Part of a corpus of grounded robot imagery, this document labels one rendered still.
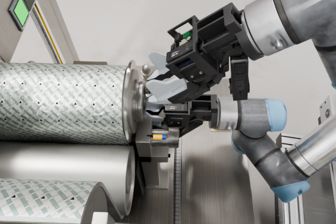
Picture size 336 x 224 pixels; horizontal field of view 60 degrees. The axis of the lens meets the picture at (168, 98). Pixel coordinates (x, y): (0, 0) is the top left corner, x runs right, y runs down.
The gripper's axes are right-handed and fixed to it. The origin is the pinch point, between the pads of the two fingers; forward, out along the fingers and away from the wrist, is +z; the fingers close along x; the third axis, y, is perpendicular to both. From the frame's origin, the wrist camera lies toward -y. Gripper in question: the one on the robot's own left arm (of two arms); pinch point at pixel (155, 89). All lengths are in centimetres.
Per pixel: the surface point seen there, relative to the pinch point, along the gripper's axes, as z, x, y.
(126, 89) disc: -0.7, 4.0, 7.0
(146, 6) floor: 99, -173, -82
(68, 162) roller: 12.1, 13.0, 6.6
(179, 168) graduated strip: 19.0, 1.8, -31.2
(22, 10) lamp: 32.7, -28.6, 17.4
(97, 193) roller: -2.4, 21.0, 10.5
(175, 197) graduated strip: 19.6, 9.8, -30.7
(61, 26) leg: 78, -76, -10
